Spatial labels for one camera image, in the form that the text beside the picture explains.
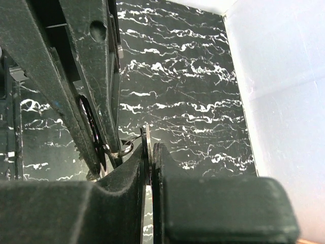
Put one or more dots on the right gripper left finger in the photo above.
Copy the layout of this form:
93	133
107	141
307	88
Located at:
107	211

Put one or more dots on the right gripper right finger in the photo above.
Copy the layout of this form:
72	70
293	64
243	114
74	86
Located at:
198	209

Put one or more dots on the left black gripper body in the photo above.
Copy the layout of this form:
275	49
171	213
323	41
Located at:
11	132

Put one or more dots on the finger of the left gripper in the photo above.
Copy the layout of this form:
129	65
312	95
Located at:
94	33
26	41

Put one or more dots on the key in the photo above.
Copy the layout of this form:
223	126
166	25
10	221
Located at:
147	152

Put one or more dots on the large silver keyring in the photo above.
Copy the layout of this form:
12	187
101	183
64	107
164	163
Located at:
97	140

